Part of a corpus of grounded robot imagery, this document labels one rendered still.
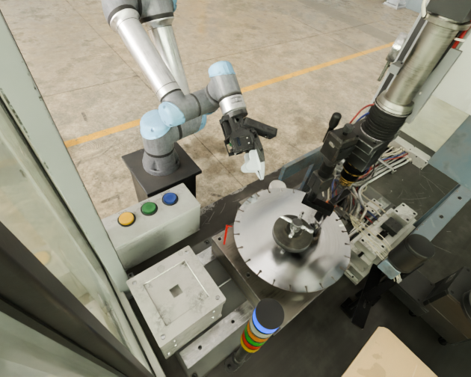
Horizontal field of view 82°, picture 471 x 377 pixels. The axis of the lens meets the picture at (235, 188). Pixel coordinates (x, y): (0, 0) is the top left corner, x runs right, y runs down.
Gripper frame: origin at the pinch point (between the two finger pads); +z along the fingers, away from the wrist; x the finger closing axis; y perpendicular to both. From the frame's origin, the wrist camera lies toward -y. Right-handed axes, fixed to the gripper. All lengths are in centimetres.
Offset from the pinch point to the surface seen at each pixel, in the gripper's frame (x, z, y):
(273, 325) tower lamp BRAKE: 34.8, 22.8, 24.6
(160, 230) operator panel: -11.8, 6.0, 32.4
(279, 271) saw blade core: 10.5, 24.6, 9.8
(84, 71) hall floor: -240, -173, 40
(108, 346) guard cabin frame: 53, 9, 42
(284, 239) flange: 7.6, 18.6, 4.1
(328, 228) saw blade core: 7.6, 20.8, -10.6
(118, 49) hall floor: -265, -208, -5
